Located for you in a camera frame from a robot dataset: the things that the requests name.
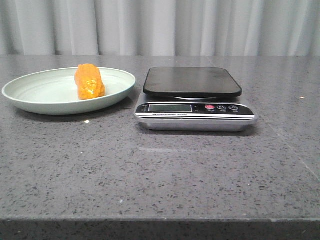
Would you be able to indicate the orange corn cob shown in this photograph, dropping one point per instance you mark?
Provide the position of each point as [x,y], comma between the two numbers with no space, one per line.
[89,82]

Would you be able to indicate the white pleated curtain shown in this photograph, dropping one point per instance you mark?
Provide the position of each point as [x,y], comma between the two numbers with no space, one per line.
[160,27]

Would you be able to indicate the pale green round plate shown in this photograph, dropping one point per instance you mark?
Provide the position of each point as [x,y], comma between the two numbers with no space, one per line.
[54,92]

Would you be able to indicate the black silver kitchen scale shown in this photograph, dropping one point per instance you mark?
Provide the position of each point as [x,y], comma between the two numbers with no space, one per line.
[193,99]

